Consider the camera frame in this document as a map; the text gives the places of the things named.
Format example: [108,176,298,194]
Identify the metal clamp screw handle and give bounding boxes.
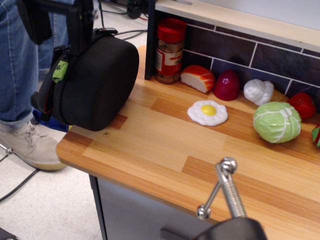
[196,157,247,220]

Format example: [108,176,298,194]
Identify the toy orange bread slice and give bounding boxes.
[180,65,216,93]

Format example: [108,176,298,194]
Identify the toy white mushroom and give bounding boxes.
[243,79,274,106]

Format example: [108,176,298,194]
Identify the black zipper case bag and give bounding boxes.
[30,28,139,131]

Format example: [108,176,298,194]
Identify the small metal ball rod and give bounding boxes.
[0,144,14,155]

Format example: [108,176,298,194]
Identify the black floor cable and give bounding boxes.
[0,154,40,203]

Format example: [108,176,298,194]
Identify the grey cabinet under table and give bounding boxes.
[89,175,214,240]

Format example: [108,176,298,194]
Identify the toy green cabbage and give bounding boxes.
[253,101,302,144]

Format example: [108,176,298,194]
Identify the person blue jeans leg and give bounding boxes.
[0,0,68,132]

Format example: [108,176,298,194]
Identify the beige sneaker shoe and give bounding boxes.
[0,121,66,171]

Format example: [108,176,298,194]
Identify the toy fried egg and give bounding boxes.
[187,100,228,127]

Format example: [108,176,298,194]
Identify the toy red green vegetable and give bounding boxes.
[311,125,320,148]

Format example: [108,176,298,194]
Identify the toy red pepper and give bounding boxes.
[287,92,316,119]

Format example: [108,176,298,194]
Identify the green zipper pull tab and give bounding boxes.
[52,60,69,83]

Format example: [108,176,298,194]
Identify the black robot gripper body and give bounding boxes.
[16,0,94,15]

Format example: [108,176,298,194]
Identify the black device on floor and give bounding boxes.
[127,0,149,19]

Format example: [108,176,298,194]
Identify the red lid spice jar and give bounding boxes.
[155,17,187,85]

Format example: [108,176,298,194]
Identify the black clamp body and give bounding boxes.
[193,217,268,240]

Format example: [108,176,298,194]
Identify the blue object under bag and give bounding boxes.
[32,109,70,133]

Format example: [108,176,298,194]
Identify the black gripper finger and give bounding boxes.
[16,3,52,45]
[66,4,94,56]

